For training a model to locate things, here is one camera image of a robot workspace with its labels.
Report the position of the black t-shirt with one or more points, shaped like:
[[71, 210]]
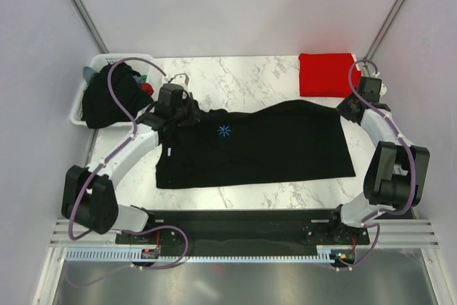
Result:
[[291, 141]]

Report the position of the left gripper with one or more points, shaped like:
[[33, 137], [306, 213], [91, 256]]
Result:
[[194, 116]]

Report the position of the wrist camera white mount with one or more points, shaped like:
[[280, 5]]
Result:
[[383, 90], [181, 79]]

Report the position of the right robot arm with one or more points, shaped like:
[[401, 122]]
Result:
[[396, 175]]

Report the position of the right aluminium frame post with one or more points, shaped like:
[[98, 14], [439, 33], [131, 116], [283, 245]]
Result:
[[385, 27]]

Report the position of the red garment in basket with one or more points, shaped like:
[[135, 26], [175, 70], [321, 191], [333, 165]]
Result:
[[147, 88]]

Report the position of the dark clothes pile in basket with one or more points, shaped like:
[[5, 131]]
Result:
[[99, 110]]

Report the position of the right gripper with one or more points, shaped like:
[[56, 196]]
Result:
[[342, 109]]

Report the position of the teal garment in basket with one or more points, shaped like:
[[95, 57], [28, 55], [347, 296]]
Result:
[[88, 74]]

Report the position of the white slotted cable duct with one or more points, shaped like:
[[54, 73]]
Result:
[[139, 255]]

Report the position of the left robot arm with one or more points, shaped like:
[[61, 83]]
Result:
[[89, 197]]

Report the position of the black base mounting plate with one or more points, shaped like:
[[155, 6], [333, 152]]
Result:
[[243, 232]]

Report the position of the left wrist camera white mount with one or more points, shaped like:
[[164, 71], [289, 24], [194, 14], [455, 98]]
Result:
[[181, 79]]

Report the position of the left aluminium frame post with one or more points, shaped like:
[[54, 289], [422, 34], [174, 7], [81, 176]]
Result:
[[90, 26]]

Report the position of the folded red t-shirt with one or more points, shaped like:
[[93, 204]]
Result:
[[325, 75]]

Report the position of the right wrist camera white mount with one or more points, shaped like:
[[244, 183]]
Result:
[[383, 90]]

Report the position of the aluminium frame post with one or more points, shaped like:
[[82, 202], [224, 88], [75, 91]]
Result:
[[385, 27], [90, 26]]

